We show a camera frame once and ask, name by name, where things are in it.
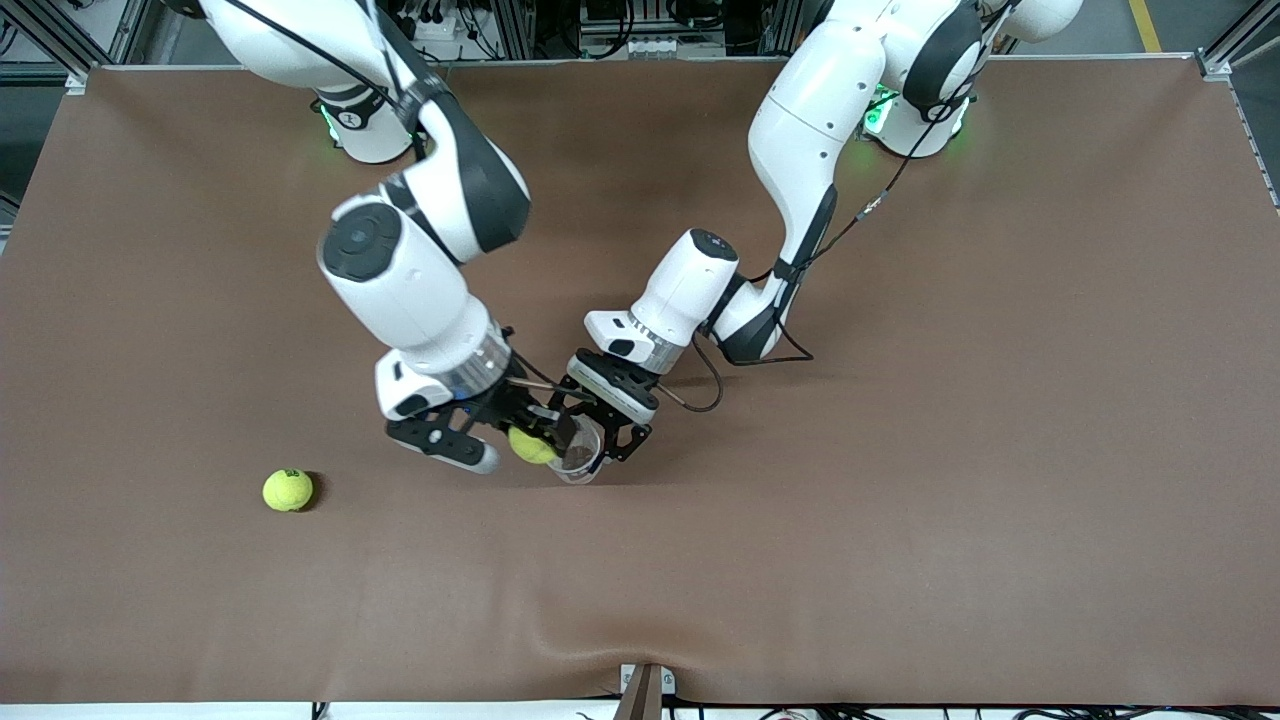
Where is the brown camera pole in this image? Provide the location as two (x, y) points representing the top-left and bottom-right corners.
(613, 668), (663, 720)

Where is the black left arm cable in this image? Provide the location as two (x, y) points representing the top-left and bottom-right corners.
(680, 0), (1013, 413)

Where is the aluminium frame post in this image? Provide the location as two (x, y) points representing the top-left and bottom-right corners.
(487, 0), (538, 58)
(20, 0), (151, 73)
(760, 0), (806, 53)

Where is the white power strip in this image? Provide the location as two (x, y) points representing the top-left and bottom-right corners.
(400, 10), (476, 43)

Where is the silver electronics rack unit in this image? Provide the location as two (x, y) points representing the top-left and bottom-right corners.
(578, 0), (729, 59)

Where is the yellow tennis ball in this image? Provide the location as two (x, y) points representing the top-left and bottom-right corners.
(508, 425), (559, 466)
(262, 468), (314, 513)

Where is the grey metal side panel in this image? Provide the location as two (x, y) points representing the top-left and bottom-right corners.
(1228, 45), (1280, 211)

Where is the clear tennis ball can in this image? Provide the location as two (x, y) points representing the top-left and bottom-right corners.
(548, 415), (607, 486)

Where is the aluminium frame corner profile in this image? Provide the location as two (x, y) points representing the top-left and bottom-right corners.
(1195, 0), (1280, 79)

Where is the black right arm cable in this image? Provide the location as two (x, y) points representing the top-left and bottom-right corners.
(225, 0), (573, 394)

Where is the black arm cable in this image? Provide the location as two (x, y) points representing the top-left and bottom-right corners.
(225, 0), (573, 394)
(680, 0), (1013, 413)

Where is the brown table cover mat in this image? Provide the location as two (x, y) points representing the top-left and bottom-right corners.
(0, 55), (1280, 706)

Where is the metal clamp bracket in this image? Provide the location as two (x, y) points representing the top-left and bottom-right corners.
(620, 663), (676, 696)

